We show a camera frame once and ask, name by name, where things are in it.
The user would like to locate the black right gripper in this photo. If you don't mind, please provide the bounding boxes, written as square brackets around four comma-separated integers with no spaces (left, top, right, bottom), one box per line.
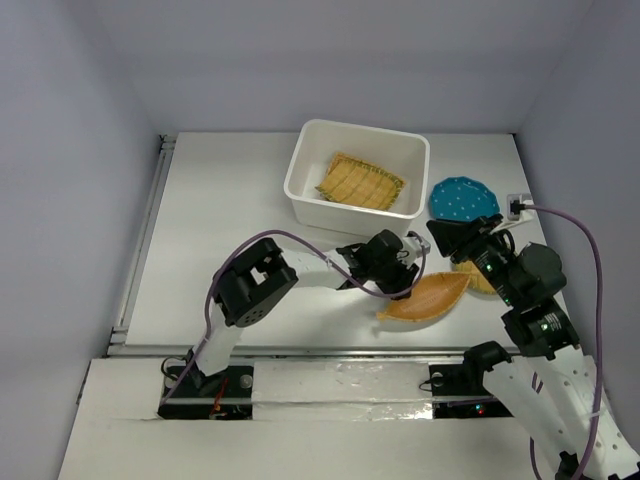
[424,211,521,305]

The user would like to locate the blue polka dot plate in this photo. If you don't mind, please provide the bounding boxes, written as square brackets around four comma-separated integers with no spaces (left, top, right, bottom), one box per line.
[428,176,500,222]

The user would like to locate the round green-rimmed bamboo plate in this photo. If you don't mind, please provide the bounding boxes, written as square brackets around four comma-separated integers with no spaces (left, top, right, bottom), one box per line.
[451,261,497,295]

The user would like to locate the leaf-shaped woven bamboo plate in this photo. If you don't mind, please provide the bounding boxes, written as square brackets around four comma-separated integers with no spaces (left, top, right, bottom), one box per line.
[376,272,470,323]

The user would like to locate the green-rimmed rectangular bamboo plate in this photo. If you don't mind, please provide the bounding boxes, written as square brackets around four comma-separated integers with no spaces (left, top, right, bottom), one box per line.
[315,152,406,211]

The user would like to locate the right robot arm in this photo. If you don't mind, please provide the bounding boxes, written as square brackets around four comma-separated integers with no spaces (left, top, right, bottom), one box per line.
[426,215,639,479]

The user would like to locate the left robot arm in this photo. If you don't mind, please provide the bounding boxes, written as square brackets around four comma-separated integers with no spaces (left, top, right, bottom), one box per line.
[161,230,430,403]

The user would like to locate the white plastic bin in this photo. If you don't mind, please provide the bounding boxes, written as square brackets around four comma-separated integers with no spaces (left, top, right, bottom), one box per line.
[284,119,431,236]

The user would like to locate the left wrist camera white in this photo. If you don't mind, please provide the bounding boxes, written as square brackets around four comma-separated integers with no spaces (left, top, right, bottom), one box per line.
[402,231,431,261]

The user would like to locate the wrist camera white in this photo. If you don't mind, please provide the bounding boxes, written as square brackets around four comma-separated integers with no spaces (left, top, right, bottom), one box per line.
[402,231,431,261]
[492,193,535,233]

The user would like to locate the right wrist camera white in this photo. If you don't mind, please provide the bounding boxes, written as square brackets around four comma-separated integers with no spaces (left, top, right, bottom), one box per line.
[492,193,535,233]

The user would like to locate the aluminium frame rail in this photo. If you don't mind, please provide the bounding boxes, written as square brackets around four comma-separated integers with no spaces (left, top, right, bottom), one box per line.
[105,134,178,357]

